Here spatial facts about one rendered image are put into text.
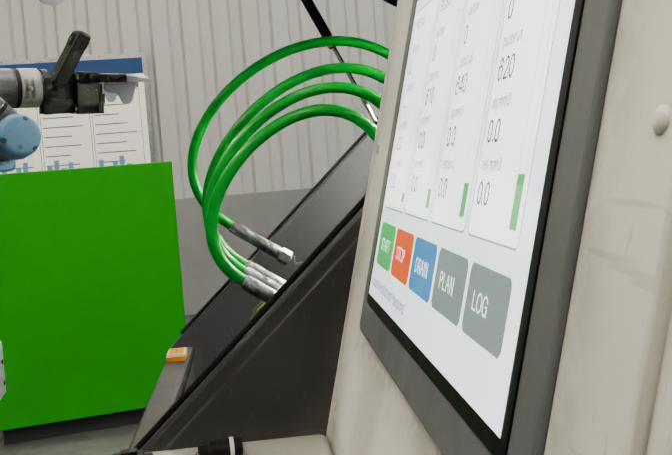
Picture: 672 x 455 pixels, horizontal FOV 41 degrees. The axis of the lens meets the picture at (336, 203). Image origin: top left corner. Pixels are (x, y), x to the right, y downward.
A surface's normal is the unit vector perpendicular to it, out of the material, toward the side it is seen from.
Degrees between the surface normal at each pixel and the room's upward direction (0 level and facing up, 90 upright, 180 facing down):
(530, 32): 76
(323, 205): 90
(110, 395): 90
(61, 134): 90
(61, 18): 90
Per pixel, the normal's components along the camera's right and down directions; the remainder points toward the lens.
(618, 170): -0.98, -0.16
